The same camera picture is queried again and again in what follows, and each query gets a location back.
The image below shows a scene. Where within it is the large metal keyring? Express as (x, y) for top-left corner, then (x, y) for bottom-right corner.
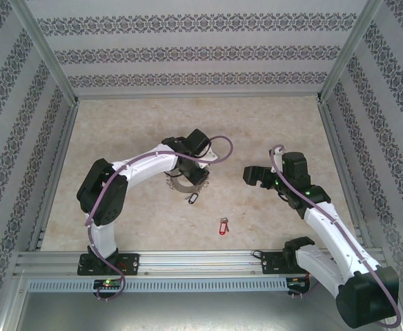
(165, 171), (211, 194)

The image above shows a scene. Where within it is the red key tag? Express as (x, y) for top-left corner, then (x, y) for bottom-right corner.
(218, 217), (233, 237)

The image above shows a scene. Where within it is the circuit board with green light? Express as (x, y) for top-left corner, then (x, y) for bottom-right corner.
(93, 278), (124, 290)

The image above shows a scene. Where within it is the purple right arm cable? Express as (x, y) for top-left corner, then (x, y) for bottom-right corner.
(269, 143), (402, 328)

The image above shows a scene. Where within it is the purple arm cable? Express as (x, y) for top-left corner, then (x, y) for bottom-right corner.
(269, 143), (402, 328)
(85, 135), (233, 300)

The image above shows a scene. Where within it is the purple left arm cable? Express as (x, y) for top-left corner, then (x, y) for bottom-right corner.
(85, 135), (233, 300)

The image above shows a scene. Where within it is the aluminium side rail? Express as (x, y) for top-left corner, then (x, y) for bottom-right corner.
(28, 101), (81, 251)
(317, 101), (374, 250)

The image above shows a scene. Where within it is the aluminium frame cross bar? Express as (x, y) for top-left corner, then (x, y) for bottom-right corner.
(73, 90), (323, 101)

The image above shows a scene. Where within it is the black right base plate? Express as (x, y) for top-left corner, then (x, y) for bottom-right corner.
(261, 250), (313, 275)

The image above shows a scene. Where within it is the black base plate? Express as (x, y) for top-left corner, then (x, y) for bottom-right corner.
(261, 250), (313, 275)
(79, 253), (141, 277)

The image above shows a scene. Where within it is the aluminium mounting rail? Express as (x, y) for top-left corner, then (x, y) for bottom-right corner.
(13, 248), (385, 277)

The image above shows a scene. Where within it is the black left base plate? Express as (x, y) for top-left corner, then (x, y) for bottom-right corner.
(79, 253), (141, 277)

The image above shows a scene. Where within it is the grey slotted cable duct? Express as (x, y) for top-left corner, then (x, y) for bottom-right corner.
(27, 275), (311, 293)

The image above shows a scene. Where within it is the aluminium frame post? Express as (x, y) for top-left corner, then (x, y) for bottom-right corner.
(320, 0), (388, 103)
(7, 0), (81, 105)

